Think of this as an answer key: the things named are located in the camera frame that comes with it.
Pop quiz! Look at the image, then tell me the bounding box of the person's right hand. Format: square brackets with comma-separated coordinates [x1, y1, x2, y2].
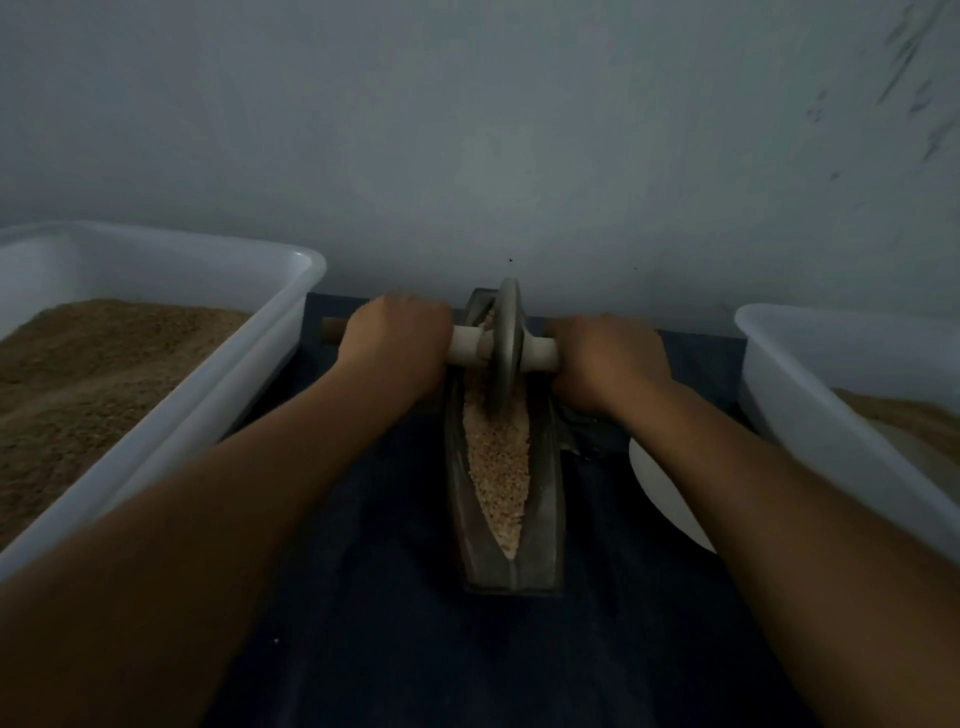
[546, 313, 674, 423]

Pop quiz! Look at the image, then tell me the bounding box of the person's left hand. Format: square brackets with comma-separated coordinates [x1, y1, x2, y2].
[333, 294, 455, 407]

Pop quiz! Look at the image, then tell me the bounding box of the metal grinding wheel with handle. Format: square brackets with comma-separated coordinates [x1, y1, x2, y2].
[318, 277, 561, 423]

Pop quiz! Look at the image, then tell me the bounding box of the boat-shaped metal grinding trough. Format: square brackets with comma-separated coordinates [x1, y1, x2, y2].
[442, 288, 567, 596]

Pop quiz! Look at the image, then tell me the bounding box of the large brown grain heap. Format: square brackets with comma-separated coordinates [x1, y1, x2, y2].
[0, 298, 252, 549]
[832, 390, 960, 464]

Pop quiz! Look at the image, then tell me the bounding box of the person's left forearm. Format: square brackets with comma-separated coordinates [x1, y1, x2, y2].
[0, 360, 422, 728]

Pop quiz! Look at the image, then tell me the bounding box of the person's right forearm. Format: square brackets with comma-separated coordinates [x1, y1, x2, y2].
[615, 381, 960, 728]

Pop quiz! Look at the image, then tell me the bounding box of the white round plate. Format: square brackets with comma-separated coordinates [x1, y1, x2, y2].
[628, 436, 719, 555]

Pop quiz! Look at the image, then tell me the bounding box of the white plastic tub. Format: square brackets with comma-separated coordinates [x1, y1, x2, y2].
[735, 303, 960, 564]
[0, 222, 329, 579]

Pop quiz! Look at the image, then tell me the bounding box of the dark blue table cloth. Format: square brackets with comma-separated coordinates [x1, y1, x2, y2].
[202, 292, 819, 728]

